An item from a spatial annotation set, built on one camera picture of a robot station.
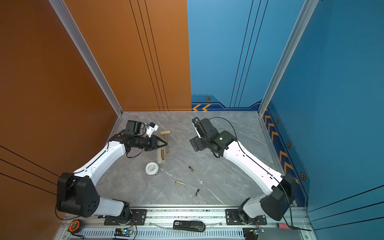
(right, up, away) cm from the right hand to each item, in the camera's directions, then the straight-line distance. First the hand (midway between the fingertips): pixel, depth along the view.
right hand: (200, 138), depth 78 cm
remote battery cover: (-11, -27, +7) cm, 30 cm away
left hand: (-18, -3, +3) cm, 19 cm away
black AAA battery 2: (-2, -30, +3) cm, 30 cm away
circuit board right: (+24, -44, -8) cm, 51 cm away
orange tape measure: (-58, -40, -9) cm, 71 cm away
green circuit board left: (-37, -45, -7) cm, 59 cm away
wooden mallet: (-24, +2, +28) cm, 37 cm away
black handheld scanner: (-5, -39, -11) cm, 40 cm away
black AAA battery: (-4, -21, +12) cm, 24 cm away
